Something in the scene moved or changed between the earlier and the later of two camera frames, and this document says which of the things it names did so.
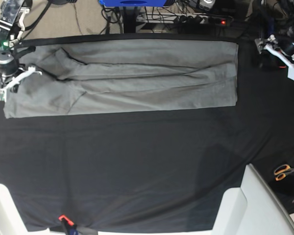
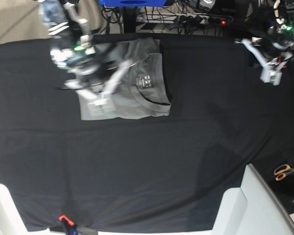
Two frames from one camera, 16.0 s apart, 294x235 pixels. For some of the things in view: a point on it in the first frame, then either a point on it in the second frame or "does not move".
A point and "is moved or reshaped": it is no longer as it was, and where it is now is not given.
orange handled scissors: [281, 171] does not move
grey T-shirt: [97, 78] is moved or reshaped
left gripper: [7, 61] to [94, 72]
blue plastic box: [133, 3] does not move
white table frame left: [5, 219] does not move
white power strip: [183, 18] does not move
